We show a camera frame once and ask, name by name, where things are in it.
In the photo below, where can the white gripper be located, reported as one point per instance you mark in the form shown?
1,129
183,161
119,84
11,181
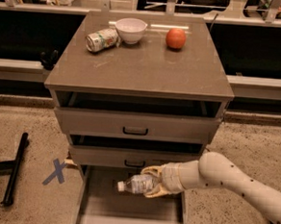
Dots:
170,179

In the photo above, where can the clear plastic water bottle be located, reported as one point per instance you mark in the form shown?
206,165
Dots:
138,184

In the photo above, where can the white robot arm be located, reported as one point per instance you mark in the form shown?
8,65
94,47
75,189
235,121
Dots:
214,170

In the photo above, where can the bottom grey drawer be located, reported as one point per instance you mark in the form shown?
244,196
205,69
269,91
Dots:
101,203

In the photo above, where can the grey drawer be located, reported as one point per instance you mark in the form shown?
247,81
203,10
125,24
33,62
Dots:
101,203
80,121
108,151

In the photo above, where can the middle grey drawer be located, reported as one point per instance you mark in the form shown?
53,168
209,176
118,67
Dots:
108,151

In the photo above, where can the grey drawer cabinet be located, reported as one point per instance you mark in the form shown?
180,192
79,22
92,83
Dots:
147,77

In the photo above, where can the top grey drawer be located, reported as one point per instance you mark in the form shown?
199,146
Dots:
80,121

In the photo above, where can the blue tape cross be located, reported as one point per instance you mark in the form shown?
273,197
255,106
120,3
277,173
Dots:
57,173

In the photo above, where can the black left stand leg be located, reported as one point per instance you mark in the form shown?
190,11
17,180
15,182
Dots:
11,168

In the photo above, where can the orange round fruit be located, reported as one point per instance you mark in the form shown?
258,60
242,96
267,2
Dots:
176,38

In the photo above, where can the green white soda can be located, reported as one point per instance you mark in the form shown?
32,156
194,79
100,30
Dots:
102,39

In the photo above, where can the white bowl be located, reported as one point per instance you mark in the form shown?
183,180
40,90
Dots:
130,30

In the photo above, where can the black middle drawer handle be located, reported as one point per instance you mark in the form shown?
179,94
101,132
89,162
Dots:
134,164

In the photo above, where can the black drawer handle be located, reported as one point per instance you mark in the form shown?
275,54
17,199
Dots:
134,164
134,131

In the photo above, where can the black top drawer handle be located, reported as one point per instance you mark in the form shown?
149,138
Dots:
134,131

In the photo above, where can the black clamp on rail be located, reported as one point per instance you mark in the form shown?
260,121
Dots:
49,60

